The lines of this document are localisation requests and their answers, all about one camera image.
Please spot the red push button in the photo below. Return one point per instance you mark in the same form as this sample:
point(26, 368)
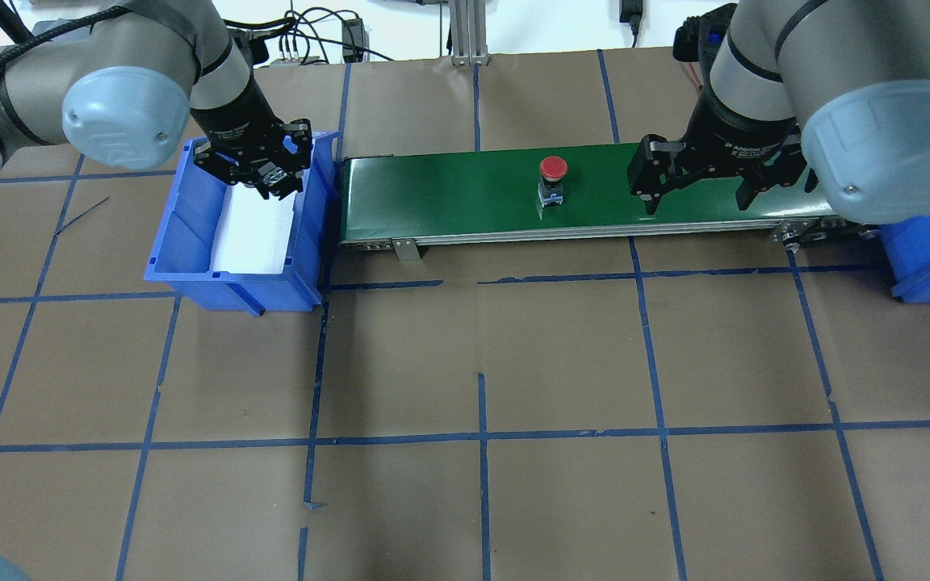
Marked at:
point(552, 171)

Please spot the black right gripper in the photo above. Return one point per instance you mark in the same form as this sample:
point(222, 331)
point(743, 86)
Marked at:
point(730, 131)

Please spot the aluminium frame post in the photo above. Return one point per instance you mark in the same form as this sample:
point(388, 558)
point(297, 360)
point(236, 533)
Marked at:
point(468, 33)

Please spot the green conveyor belt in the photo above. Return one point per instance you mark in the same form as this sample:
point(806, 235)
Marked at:
point(395, 202)

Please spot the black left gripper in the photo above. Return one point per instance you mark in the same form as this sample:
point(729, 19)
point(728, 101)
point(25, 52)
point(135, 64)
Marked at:
point(232, 115)

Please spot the blue bin left side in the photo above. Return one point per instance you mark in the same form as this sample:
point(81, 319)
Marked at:
point(181, 251)

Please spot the white foam bin liner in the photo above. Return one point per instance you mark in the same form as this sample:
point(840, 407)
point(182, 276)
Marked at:
point(252, 234)

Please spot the yellow push button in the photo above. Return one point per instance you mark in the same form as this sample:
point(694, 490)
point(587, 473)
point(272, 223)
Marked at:
point(272, 182)

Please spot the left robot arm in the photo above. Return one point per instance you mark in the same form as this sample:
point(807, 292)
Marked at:
point(121, 85)

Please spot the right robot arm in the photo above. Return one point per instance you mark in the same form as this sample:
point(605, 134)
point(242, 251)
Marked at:
point(841, 88)

